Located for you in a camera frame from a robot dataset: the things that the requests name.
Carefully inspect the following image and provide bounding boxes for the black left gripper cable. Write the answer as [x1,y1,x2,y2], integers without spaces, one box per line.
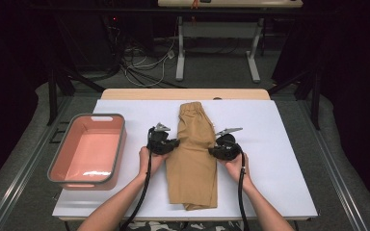
[119,127,154,231]

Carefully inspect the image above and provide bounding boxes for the person's left hand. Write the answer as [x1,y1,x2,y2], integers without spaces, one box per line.
[138,146,169,180]

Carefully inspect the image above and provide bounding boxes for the person's right hand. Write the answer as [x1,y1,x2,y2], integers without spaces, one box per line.
[220,152,255,191]

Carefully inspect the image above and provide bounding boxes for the brown pants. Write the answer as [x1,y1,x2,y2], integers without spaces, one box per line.
[165,101,220,212]

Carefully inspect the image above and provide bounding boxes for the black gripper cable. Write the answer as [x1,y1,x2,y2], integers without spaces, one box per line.
[119,127,154,231]
[236,152,251,231]

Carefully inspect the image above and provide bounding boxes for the person's camouflage trousers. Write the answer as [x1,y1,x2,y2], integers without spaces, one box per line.
[128,220,244,231]

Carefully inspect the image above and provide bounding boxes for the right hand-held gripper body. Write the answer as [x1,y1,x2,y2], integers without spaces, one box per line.
[213,127,244,162]

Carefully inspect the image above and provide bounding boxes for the black metal stand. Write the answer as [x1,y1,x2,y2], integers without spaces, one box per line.
[46,62,107,127]
[267,62,323,131]

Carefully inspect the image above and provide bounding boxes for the aluminium floor rail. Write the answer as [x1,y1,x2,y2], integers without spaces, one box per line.
[0,95,75,231]
[297,99,370,231]

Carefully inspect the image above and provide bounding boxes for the white table board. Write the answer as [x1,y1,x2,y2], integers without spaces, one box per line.
[51,99,319,221]

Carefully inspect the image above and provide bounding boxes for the pink basket with grey rim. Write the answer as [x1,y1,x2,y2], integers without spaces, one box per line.
[46,113,128,192]

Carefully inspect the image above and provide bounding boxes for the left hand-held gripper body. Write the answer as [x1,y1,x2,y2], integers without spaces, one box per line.
[146,122,174,156]

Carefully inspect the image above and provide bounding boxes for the light wooden table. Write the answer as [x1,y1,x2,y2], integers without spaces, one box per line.
[57,89,312,223]

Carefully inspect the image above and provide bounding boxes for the tangle of floor cables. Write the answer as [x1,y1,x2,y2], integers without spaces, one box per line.
[107,15,187,90]

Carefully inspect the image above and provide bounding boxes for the desk with white legs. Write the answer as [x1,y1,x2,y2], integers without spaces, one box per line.
[157,0,304,84]

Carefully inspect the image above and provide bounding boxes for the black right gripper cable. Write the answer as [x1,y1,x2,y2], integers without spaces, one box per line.
[236,152,251,231]

